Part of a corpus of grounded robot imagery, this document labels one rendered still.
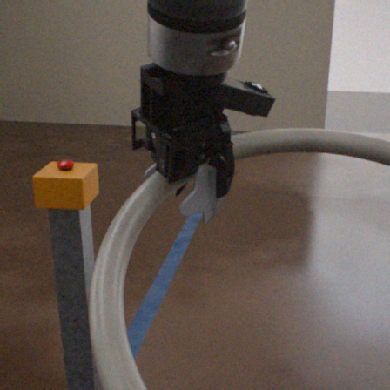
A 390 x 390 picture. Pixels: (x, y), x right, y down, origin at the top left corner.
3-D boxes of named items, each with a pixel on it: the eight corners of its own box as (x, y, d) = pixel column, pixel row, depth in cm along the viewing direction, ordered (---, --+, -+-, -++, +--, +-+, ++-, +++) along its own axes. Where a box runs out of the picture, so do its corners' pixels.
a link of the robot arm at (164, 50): (203, -14, 52) (271, 22, 47) (199, 31, 55) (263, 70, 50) (128, 4, 48) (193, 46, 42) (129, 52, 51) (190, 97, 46)
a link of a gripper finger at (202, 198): (174, 238, 62) (166, 170, 57) (212, 217, 65) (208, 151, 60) (191, 249, 60) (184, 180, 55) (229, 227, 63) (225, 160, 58)
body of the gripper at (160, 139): (130, 152, 58) (128, 55, 50) (190, 127, 62) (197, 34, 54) (171, 191, 54) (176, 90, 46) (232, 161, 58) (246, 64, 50)
